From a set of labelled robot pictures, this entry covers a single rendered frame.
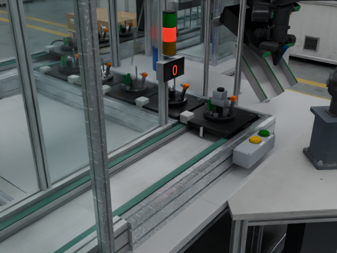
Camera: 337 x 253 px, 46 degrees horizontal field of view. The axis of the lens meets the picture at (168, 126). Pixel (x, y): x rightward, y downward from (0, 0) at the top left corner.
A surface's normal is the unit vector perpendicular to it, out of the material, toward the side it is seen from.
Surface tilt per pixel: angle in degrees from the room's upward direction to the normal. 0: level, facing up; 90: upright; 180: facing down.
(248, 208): 0
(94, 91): 90
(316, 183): 0
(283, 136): 0
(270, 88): 45
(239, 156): 90
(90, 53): 90
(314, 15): 90
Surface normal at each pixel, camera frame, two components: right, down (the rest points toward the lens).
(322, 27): -0.65, 0.33
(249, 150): 0.00, -0.90
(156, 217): 0.77, 0.28
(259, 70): 0.46, -0.40
